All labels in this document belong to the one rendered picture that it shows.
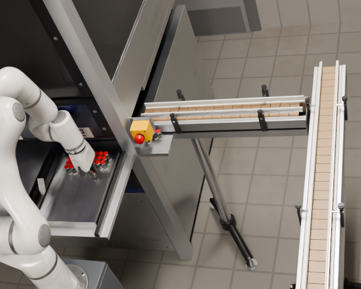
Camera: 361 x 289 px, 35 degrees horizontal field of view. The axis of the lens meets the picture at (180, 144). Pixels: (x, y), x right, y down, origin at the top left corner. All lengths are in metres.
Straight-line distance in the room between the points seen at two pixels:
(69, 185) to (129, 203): 0.41
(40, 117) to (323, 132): 1.01
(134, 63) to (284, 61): 1.70
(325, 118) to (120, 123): 0.78
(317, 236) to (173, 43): 1.33
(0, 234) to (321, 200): 1.04
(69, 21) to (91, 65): 0.19
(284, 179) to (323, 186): 1.23
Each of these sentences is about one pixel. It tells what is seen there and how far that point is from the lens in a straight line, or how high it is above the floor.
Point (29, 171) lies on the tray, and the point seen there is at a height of 0.88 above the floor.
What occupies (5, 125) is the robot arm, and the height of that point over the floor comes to 1.56.
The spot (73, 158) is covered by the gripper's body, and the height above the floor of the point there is 1.08.
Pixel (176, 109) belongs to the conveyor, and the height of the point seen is 0.93.
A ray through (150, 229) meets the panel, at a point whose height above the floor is 0.30.
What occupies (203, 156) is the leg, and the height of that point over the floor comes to 0.67.
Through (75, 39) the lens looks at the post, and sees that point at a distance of 2.00.
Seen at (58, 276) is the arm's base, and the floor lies 1.00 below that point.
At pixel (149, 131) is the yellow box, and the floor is 1.00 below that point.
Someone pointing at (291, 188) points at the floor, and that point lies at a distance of 3.19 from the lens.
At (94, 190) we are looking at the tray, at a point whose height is 0.88.
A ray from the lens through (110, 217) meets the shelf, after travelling 2.23.
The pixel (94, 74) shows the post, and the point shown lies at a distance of 2.09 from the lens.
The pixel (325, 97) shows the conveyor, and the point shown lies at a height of 0.93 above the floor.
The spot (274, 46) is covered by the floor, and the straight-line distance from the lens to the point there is 4.04.
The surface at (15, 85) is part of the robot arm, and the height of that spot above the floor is 1.55.
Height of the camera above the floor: 2.56
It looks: 46 degrees down
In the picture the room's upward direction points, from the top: 23 degrees counter-clockwise
